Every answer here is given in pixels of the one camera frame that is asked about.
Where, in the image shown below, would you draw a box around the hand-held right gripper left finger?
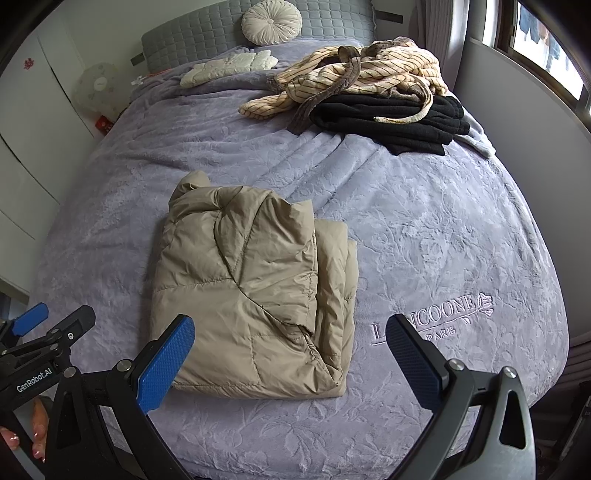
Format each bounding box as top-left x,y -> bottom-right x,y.
46,314 -> 197,480

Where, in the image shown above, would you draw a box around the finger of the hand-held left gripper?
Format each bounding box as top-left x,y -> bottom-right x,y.
0,302 -> 50,352
23,305 -> 97,365

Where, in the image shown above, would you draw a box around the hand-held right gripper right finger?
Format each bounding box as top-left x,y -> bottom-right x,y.
385,314 -> 539,480

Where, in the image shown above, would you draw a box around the beige puffer jacket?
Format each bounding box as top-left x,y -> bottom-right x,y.
148,170 -> 360,398

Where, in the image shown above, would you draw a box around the black folded clothes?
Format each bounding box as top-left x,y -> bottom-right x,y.
309,95 -> 465,157

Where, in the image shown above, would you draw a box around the person's left hand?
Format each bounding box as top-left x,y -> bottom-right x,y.
0,399 -> 49,462

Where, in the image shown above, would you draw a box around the lavender embossed blanket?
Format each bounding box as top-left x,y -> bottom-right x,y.
28,39 -> 568,480

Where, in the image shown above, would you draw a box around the white wardrobe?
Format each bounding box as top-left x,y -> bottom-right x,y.
0,18 -> 130,296

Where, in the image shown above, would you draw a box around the white standing fan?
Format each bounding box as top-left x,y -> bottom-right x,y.
74,62 -> 123,116

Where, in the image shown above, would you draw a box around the light grey cloth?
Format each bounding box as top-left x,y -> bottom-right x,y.
455,108 -> 497,160

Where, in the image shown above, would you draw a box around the cream striped robe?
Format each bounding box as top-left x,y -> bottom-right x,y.
239,38 -> 448,137

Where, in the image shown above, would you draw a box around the cream quilted garment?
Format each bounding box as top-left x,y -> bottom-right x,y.
179,48 -> 280,89

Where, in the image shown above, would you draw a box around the grey quilted headboard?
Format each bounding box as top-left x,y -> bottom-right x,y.
141,0 -> 376,86

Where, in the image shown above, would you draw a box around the grey curtain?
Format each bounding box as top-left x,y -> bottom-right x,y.
411,0 -> 467,93

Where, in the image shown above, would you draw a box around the window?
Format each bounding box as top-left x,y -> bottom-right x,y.
480,0 -> 591,121

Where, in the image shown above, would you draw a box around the round cream cushion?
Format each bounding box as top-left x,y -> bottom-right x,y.
241,0 -> 303,47

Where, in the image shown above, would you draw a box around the hanging laundry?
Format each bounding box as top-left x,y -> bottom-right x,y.
519,0 -> 573,70

